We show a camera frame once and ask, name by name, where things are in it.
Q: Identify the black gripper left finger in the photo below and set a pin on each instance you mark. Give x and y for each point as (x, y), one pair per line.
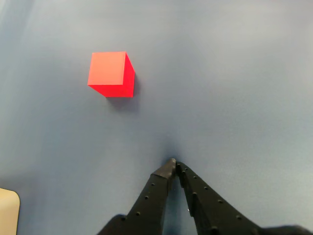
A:
(149, 203)

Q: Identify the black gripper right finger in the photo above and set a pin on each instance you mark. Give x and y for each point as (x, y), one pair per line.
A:
(210, 208)

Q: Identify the red cube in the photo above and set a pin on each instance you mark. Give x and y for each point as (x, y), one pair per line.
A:
(107, 71)

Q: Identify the beige rounded square box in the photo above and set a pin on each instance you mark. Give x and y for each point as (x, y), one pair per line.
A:
(8, 213)

